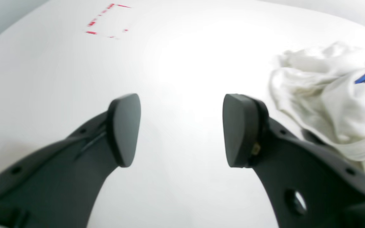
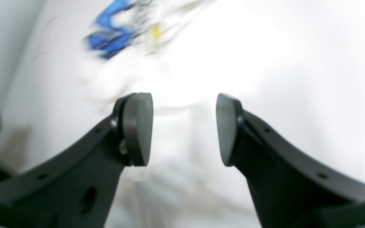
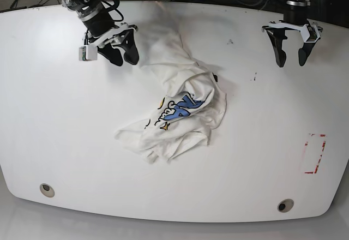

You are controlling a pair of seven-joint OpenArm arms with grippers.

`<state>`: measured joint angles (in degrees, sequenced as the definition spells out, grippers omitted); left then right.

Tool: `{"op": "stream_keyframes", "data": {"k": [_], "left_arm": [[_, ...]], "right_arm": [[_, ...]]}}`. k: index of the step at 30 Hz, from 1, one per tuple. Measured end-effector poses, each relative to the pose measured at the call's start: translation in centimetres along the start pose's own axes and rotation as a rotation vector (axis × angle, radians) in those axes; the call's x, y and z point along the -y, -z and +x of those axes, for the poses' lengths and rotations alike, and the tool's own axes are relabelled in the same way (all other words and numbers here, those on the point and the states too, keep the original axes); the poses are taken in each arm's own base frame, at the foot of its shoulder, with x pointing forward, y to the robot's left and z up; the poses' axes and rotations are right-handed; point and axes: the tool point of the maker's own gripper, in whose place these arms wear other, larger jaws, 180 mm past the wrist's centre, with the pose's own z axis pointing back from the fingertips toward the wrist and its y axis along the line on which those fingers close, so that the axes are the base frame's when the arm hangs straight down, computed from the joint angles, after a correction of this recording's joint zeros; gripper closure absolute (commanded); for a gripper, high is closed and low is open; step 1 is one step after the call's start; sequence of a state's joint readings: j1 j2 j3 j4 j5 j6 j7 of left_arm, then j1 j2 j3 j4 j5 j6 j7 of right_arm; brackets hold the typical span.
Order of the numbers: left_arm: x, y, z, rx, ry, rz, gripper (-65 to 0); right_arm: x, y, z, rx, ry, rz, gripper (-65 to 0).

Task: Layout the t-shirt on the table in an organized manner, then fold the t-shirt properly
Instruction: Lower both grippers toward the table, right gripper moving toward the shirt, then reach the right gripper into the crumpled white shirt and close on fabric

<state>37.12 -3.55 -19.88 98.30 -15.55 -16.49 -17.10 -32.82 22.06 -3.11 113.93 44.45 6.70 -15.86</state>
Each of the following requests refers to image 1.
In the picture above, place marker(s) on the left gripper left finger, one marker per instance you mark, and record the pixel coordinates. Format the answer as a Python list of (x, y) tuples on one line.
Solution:
[(57, 186)]

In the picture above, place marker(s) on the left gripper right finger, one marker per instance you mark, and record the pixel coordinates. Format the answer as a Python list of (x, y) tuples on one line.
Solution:
[(308, 186)]

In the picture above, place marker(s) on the white printed t-shirt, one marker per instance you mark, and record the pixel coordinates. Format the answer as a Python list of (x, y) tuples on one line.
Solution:
[(323, 90)]

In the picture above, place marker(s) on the red tape rectangle marking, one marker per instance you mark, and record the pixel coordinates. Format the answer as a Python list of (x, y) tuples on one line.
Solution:
[(112, 22)]

